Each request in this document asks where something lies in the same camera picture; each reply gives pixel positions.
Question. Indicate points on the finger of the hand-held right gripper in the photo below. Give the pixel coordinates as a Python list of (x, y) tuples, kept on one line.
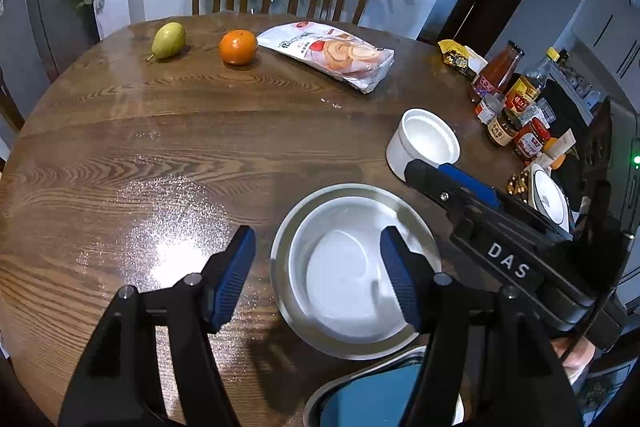
[(435, 184), (467, 184)]

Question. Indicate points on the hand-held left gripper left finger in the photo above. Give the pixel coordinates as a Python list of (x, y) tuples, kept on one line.
[(232, 277)]

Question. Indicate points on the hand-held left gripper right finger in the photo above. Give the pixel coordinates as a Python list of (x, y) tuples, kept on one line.
[(400, 282)]

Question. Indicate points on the white ribbed ramekin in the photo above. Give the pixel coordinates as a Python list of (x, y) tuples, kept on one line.
[(425, 139)]

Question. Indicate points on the large white bowl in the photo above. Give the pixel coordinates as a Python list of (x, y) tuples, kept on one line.
[(280, 287)]

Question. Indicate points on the medium white bowl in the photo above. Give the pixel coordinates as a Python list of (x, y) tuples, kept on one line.
[(340, 277)]

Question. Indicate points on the blue square plate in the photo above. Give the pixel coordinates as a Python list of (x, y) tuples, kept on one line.
[(375, 397)]

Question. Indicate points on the blue patterned white plate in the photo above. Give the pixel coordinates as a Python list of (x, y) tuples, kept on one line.
[(320, 392)]

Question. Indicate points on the person's right hand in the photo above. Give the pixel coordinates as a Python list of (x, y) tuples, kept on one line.
[(575, 357)]

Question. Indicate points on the wooden bead trivet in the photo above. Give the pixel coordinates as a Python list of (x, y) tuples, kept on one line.
[(517, 184)]

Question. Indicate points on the white printed bowl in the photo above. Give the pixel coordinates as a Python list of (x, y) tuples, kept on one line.
[(547, 197)]

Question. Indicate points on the brown paste jar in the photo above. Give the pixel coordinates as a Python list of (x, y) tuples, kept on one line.
[(501, 129)]

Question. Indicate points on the red chili jar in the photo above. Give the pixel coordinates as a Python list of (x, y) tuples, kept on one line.
[(531, 141)]

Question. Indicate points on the small white labelled jar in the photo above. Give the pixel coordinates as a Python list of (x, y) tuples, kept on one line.
[(489, 109)]

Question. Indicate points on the small orange fruit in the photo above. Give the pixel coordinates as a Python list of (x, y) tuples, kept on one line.
[(558, 161)]

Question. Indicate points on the cream carton box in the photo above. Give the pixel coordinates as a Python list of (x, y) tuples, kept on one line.
[(559, 143)]

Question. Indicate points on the yellow capped dark bottle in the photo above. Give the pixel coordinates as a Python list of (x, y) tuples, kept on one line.
[(524, 97)]

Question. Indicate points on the clear glass jar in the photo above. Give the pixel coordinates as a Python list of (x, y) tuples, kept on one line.
[(544, 111)]

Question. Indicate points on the red sauce bottle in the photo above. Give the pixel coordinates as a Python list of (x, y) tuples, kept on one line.
[(495, 74)]

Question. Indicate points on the black bag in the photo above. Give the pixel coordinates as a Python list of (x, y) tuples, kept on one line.
[(590, 142)]

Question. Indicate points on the yellow snack packet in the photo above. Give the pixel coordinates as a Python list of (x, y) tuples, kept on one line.
[(460, 57)]

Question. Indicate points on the bagged bread rolls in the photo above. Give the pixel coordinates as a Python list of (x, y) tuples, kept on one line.
[(330, 54)]

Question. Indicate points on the orange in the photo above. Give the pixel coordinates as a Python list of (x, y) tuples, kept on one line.
[(238, 47)]

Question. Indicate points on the green pear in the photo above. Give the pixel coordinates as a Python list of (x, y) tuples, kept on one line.
[(169, 41)]

